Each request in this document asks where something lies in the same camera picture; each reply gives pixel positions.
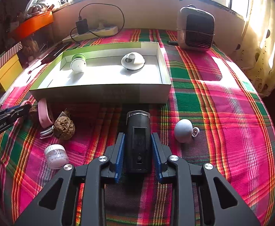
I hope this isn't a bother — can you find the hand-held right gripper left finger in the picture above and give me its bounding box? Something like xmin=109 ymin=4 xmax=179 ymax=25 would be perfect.
xmin=14 ymin=132 xmax=125 ymax=226

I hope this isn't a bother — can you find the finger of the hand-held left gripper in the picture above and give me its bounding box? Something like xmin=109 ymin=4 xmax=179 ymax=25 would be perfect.
xmin=0 ymin=104 xmax=32 ymax=126

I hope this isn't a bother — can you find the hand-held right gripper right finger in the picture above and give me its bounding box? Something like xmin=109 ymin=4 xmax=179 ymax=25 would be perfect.
xmin=151 ymin=132 xmax=261 ymax=226

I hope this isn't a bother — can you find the brown walnut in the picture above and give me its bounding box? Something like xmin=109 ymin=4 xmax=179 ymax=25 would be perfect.
xmin=54 ymin=109 xmax=76 ymax=139
xmin=29 ymin=106 xmax=39 ymax=121

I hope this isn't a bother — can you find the black bike light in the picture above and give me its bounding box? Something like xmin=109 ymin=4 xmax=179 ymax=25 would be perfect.
xmin=124 ymin=110 xmax=152 ymax=175

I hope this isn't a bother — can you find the white clip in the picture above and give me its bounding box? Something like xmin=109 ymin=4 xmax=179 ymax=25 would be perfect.
xmin=40 ymin=125 xmax=56 ymax=139

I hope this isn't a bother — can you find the small white jar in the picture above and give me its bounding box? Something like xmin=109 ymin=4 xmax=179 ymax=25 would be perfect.
xmin=44 ymin=144 xmax=69 ymax=170

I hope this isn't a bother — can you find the white cardboard box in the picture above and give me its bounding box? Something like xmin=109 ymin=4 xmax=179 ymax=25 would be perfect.
xmin=29 ymin=41 xmax=172 ymax=104

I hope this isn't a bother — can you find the yellow box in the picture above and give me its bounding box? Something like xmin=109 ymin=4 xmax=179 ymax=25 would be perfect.
xmin=0 ymin=54 xmax=23 ymax=92

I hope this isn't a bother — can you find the grey egg-shaped gadget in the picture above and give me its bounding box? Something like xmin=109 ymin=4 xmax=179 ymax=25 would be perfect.
xmin=174 ymin=119 xmax=200 ymax=144

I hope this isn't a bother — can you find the plaid blanket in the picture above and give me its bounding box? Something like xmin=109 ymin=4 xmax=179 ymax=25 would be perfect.
xmin=0 ymin=28 xmax=275 ymax=226

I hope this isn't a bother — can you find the green white round gadget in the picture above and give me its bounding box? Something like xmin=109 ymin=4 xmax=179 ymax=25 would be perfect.
xmin=71 ymin=53 xmax=87 ymax=73

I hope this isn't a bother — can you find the orange box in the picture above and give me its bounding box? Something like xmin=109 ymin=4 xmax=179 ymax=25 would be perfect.
xmin=9 ymin=11 xmax=54 ymax=40

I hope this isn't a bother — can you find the white dome gadget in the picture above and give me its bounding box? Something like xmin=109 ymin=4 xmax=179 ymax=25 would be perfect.
xmin=121 ymin=52 xmax=145 ymax=71

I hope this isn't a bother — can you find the clear plastic bag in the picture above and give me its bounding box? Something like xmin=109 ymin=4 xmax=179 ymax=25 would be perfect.
xmin=24 ymin=0 xmax=48 ymax=15

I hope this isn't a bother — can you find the white power strip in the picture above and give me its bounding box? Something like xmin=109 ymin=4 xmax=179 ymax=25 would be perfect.
xmin=62 ymin=25 xmax=118 ymax=43

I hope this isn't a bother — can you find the beige space heater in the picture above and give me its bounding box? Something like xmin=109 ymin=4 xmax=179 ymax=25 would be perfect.
xmin=176 ymin=5 xmax=215 ymax=52

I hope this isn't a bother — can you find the cream patterned curtain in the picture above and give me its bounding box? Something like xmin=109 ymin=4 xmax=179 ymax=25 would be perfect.
xmin=232 ymin=0 xmax=275 ymax=97

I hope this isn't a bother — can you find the pink strap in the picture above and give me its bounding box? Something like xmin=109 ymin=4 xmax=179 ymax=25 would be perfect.
xmin=38 ymin=98 xmax=54 ymax=128

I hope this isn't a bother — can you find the black charger with cable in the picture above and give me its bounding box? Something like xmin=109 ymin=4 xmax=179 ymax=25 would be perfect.
xmin=70 ymin=3 xmax=125 ymax=43

